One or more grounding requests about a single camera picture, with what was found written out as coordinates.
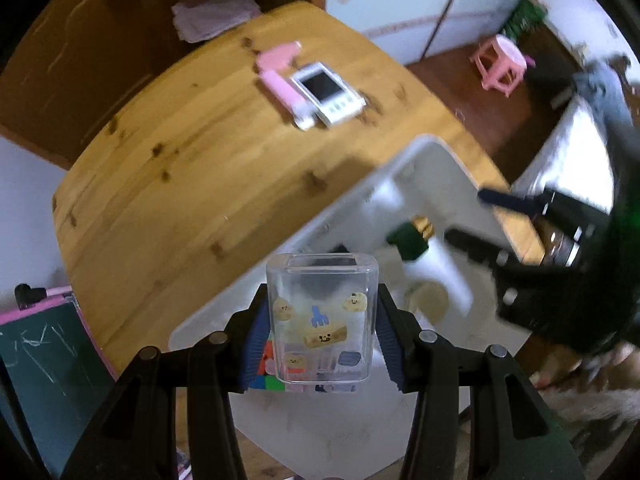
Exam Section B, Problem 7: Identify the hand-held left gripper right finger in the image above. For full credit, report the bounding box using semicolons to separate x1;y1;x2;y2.
374;284;586;480

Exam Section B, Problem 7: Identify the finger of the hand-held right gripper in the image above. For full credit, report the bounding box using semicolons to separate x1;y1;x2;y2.
477;186;608;231
444;227;526;273

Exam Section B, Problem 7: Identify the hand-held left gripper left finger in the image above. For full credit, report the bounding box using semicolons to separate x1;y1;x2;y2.
60;284;274;480

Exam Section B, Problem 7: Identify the multicoloured puzzle cube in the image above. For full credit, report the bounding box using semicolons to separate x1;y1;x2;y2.
247;340;288;392

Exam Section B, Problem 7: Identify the round gold tin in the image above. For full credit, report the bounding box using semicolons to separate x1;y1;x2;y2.
407;281;449;323

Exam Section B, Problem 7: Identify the green bottle with gold cap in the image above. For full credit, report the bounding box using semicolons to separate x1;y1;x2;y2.
386;215;435;262

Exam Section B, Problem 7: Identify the clear sticker-printed plastic box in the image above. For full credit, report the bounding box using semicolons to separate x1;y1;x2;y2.
265;253;377;395

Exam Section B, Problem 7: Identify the white plastic storage bin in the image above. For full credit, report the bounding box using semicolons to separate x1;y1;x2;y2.
167;134;531;471

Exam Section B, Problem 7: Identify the white blanket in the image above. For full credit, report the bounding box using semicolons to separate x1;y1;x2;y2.
510;92;618;221

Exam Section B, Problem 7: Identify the beige fluffy rug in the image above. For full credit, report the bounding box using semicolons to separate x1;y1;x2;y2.
537;385;640;441

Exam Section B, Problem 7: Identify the pink plastic stool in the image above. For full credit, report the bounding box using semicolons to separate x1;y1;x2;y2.
470;35;536;98

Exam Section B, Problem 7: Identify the grey cloth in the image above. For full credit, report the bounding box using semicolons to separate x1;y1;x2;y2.
572;60;633;128

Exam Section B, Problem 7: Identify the green potted plant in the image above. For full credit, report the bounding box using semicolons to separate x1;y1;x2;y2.
500;0;546;41

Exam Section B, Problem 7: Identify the white digital screen device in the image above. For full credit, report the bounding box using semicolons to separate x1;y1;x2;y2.
290;62;366;127

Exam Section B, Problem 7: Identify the pink-framed chalkboard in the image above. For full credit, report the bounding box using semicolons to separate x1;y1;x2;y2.
0;285;121;480

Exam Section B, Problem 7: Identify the black plastic knob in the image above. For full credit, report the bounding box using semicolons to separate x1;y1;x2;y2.
14;283;48;309

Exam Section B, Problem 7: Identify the pink stick-shaped device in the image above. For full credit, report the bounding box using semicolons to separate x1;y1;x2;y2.
259;70;317;132

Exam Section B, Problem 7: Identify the pink flat packet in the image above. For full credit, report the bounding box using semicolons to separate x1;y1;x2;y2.
255;41;302;73

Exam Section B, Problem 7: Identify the pink folded cloth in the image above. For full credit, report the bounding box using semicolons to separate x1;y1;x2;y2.
171;0;262;43

